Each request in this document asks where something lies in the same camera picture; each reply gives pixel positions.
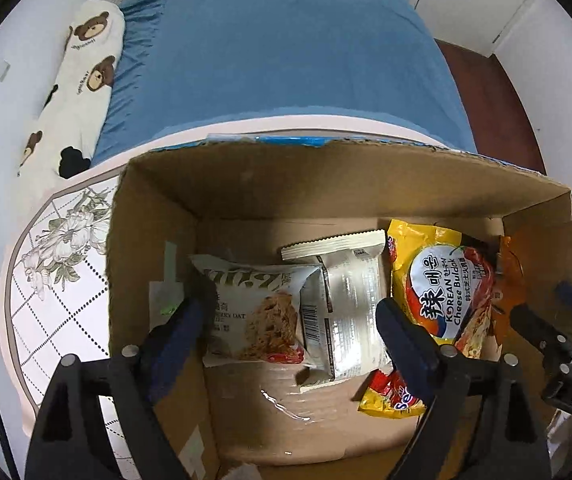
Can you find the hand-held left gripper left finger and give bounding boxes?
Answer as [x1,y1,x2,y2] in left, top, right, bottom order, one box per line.
[26,280,207,480]

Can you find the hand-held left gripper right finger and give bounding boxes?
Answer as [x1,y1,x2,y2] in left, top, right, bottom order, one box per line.
[375,297,552,480]

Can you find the orange snack packet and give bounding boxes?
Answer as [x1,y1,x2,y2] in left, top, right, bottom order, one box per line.
[486,235,533,361]

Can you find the yellow instant noodle packet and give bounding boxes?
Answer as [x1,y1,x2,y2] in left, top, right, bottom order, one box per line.
[386,219,497,361]

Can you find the white oat cookie packet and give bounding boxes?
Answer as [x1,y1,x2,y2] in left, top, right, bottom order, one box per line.
[188,255,324,366]

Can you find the brown cardboard box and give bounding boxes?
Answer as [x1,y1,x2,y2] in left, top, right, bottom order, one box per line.
[106,137,572,480]

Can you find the small red yellow packet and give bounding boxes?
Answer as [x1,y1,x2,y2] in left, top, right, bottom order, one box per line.
[357,367,429,418]

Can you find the silver foil snack packet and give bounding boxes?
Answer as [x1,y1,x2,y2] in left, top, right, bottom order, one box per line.
[298,247,393,386]

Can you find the white serrated-edge packet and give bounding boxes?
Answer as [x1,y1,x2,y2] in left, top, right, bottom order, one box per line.
[281,229,387,262]

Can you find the white bear print pillow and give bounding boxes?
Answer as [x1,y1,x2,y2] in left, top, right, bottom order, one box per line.
[16,0,126,181]

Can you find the blue bed sheet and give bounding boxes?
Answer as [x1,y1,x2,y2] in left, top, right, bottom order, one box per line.
[88,0,478,166]

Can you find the white wardrobe doors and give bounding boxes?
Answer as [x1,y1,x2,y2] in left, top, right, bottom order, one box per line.
[391,0,552,58]

